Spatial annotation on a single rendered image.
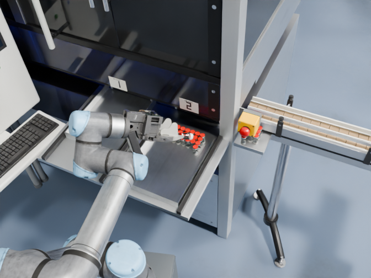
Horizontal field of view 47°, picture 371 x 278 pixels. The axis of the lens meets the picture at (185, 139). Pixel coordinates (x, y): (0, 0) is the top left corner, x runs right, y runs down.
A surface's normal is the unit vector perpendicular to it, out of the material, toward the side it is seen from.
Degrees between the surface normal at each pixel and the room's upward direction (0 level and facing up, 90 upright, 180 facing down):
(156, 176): 0
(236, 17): 90
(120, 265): 8
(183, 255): 0
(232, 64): 90
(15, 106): 90
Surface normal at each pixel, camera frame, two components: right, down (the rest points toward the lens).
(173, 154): -0.05, -0.64
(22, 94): 0.83, 0.40
